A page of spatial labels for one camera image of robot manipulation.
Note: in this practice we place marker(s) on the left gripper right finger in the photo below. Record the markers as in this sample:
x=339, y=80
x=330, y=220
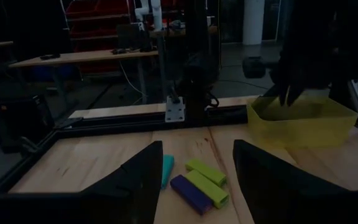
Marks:
x=278, y=193

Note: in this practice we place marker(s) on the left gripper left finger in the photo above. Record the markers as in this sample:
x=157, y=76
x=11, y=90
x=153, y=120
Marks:
x=120, y=199

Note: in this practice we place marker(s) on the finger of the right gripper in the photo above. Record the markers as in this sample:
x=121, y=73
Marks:
x=282, y=91
x=294, y=93

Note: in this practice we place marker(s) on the teal toy block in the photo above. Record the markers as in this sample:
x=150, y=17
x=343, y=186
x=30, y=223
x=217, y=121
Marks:
x=167, y=169

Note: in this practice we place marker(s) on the lime green toy block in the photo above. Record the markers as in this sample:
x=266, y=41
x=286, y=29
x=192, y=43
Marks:
x=208, y=188
x=207, y=172

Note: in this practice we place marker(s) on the purple toy block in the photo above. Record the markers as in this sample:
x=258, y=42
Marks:
x=191, y=194

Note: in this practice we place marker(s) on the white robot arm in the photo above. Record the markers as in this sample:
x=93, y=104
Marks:
x=155, y=15

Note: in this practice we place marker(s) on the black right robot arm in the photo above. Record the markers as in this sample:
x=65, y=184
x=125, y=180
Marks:
x=197, y=77

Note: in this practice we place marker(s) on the yellow plastic bin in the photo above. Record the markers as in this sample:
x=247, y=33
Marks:
x=300, y=130

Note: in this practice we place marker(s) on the black floor box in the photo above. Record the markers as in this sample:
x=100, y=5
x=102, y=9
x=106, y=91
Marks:
x=253, y=67

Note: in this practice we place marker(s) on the white pillar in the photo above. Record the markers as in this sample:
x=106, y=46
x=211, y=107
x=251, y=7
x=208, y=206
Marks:
x=253, y=21

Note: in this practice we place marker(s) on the silver mounting plate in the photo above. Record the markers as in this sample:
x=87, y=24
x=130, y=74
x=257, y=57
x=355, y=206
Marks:
x=175, y=110

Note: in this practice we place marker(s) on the wooden workbench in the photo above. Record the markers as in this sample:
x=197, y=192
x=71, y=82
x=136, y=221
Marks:
x=89, y=56

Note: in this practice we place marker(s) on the red storage shelf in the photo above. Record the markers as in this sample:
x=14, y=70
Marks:
x=95, y=18

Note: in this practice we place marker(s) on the black aluminium table frame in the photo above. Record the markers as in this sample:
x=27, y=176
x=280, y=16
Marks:
x=120, y=123

